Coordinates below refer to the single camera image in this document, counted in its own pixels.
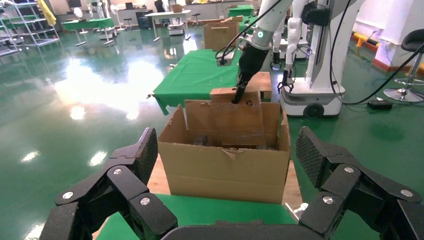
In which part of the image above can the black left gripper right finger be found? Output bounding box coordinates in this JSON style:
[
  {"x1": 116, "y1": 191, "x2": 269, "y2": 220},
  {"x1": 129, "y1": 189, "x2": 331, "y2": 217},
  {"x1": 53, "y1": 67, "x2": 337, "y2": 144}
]
[{"x1": 294, "y1": 125, "x2": 424, "y2": 240}]

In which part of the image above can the low white device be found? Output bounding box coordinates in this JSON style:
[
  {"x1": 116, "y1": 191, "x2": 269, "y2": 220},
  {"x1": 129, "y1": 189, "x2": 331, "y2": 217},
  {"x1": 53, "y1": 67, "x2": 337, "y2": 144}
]
[{"x1": 97, "y1": 28, "x2": 117, "y2": 41}]

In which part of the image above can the light wooden platform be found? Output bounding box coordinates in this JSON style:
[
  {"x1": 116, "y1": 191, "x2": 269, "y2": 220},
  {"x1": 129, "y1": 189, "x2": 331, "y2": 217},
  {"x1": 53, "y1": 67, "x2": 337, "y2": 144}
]
[{"x1": 246, "y1": 71, "x2": 273, "y2": 100}]

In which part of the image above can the large open cardboard carton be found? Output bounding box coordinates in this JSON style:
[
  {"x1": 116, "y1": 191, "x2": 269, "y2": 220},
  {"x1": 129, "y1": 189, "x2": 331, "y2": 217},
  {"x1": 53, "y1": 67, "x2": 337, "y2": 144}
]
[{"x1": 157, "y1": 99, "x2": 292, "y2": 205}]

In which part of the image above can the long white table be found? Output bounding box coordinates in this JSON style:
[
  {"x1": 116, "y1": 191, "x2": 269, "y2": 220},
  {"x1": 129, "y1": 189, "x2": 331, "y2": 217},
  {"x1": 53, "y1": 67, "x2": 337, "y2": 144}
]
[{"x1": 144, "y1": 9, "x2": 192, "y2": 43}]

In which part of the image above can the cardboard box with hole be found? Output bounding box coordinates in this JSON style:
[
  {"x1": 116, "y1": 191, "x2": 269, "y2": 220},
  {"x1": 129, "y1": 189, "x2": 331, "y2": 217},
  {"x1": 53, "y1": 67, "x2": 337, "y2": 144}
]
[{"x1": 209, "y1": 86, "x2": 264, "y2": 148}]

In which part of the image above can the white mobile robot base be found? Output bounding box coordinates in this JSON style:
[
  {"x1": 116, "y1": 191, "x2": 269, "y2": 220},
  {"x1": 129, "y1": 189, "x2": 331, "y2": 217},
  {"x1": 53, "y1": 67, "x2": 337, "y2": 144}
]
[{"x1": 167, "y1": 18, "x2": 186, "y2": 37}]

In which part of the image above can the white standing fan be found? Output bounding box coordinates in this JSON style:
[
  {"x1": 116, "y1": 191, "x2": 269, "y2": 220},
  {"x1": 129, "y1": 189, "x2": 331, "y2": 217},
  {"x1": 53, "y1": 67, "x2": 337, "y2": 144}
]
[{"x1": 72, "y1": 7, "x2": 89, "y2": 36}]

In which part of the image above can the cardboard box with open flaps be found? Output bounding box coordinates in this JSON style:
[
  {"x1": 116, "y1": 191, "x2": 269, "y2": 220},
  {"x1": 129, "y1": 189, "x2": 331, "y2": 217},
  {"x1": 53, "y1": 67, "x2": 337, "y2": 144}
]
[{"x1": 202, "y1": 17, "x2": 242, "y2": 52}]

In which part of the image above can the white idle wheeled robot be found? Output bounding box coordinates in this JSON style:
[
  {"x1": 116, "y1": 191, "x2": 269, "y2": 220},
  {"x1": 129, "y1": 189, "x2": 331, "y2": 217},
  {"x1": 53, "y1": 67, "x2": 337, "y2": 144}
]
[{"x1": 279, "y1": 0, "x2": 366, "y2": 118}]

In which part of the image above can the black power adapter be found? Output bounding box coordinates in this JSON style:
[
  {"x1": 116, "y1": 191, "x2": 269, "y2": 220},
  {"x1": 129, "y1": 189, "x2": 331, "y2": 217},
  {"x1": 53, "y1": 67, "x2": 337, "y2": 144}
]
[{"x1": 366, "y1": 99, "x2": 393, "y2": 111}]

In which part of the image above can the green covered table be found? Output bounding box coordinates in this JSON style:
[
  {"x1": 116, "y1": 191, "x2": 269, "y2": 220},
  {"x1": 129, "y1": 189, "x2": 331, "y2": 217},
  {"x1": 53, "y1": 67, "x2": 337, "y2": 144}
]
[
  {"x1": 227, "y1": 4, "x2": 255, "y2": 19},
  {"x1": 61, "y1": 18, "x2": 115, "y2": 47}
]

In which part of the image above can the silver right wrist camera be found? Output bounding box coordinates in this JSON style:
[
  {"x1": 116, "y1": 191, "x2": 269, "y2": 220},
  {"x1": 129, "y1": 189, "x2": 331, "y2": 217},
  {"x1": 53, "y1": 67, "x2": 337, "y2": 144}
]
[{"x1": 216, "y1": 48, "x2": 237, "y2": 67}]

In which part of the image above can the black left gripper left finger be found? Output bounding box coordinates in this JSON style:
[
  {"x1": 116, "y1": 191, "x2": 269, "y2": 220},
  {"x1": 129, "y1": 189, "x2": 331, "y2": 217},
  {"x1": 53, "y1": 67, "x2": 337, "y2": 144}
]
[{"x1": 39, "y1": 127, "x2": 179, "y2": 240}]

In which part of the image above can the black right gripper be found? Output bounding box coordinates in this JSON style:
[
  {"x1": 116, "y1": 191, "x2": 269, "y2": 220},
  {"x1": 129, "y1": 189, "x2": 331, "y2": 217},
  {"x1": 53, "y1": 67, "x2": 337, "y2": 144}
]
[{"x1": 231, "y1": 43, "x2": 270, "y2": 105}]

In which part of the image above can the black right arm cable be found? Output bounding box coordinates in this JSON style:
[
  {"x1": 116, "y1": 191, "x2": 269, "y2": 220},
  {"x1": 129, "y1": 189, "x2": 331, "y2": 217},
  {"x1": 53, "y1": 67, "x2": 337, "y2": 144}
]
[{"x1": 215, "y1": 0, "x2": 282, "y2": 65}]

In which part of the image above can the white shelving rack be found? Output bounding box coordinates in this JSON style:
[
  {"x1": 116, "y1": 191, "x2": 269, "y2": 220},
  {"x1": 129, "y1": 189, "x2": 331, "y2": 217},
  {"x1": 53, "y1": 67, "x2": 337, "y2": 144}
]
[{"x1": 0, "y1": 0, "x2": 61, "y2": 57}]

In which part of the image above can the thick black looping cable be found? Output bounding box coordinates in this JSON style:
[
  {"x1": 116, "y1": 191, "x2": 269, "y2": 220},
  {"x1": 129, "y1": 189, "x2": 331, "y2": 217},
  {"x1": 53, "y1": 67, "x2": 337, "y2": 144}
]
[{"x1": 329, "y1": 0, "x2": 424, "y2": 106}]

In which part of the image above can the yellow hanging cloth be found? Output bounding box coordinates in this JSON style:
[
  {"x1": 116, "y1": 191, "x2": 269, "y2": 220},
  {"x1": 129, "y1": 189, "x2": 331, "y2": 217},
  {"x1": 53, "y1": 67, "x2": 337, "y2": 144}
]
[{"x1": 36, "y1": 0, "x2": 57, "y2": 27}]

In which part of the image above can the green tablecloth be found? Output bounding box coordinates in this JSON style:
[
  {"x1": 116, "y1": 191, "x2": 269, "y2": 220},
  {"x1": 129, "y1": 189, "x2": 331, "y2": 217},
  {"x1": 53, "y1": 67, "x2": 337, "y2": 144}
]
[
  {"x1": 96, "y1": 193, "x2": 297, "y2": 240},
  {"x1": 152, "y1": 48, "x2": 244, "y2": 116}
]

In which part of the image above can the black bar stool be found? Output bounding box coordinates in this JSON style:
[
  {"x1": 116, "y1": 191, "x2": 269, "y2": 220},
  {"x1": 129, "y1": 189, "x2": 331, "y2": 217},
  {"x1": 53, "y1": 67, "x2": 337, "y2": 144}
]
[{"x1": 383, "y1": 29, "x2": 424, "y2": 103}]

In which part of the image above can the black idle robot gripper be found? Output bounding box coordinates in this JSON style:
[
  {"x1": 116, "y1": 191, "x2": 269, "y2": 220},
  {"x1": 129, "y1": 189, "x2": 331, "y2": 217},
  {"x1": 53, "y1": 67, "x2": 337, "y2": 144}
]
[
  {"x1": 269, "y1": 51, "x2": 283, "y2": 71},
  {"x1": 276, "y1": 69, "x2": 295, "y2": 95}
]

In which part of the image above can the blue storage bin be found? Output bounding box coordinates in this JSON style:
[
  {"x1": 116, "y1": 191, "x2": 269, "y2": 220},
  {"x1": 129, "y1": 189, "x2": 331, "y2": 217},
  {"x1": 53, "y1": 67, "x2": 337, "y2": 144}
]
[{"x1": 136, "y1": 10, "x2": 154, "y2": 29}]

